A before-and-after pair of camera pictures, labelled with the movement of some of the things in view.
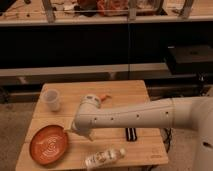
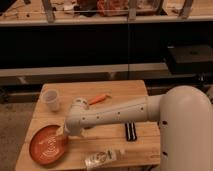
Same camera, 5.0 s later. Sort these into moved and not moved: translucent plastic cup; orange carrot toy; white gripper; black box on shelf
Moved: white gripper
Not moved: orange carrot toy; translucent plastic cup; black box on shelf
